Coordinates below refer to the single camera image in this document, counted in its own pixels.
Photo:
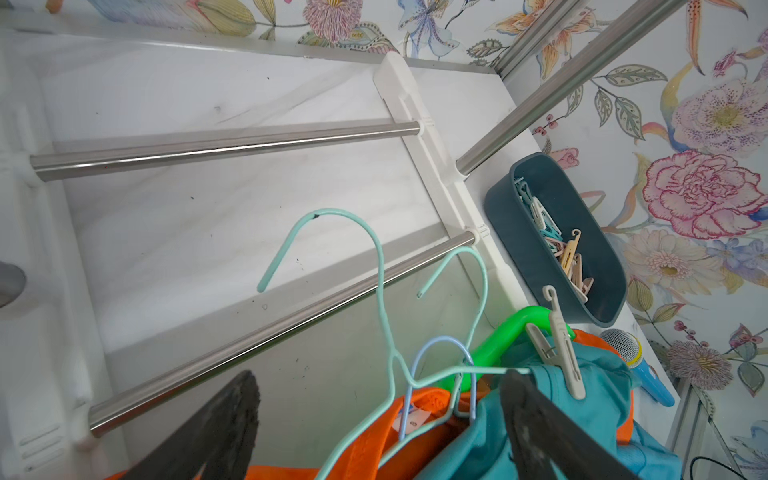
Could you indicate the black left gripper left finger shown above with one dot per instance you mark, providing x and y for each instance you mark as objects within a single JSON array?
[{"x": 214, "y": 443}]

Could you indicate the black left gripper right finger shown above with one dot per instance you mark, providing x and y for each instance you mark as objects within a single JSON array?
[{"x": 546, "y": 443}]

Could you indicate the blue toy microphone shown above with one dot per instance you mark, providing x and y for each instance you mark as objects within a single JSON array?
[{"x": 630, "y": 350}]

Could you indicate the metal clothes rack white joints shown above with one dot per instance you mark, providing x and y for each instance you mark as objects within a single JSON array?
[{"x": 148, "y": 179}]

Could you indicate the teal embroidered t-shirt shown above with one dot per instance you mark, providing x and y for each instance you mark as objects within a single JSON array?
[{"x": 531, "y": 427}]

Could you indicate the dark teal clothespin bin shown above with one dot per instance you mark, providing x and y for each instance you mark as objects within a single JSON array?
[{"x": 554, "y": 240}]

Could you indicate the mint green wire hanger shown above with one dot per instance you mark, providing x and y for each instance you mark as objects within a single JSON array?
[{"x": 393, "y": 354}]

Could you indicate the blue garment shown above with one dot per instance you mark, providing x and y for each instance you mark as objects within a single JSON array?
[{"x": 647, "y": 458}]

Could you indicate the orange garment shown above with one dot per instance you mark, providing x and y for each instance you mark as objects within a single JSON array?
[{"x": 372, "y": 438}]

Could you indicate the bright green plastic tray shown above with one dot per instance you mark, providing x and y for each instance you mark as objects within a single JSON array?
[{"x": 491, "y": 350}]

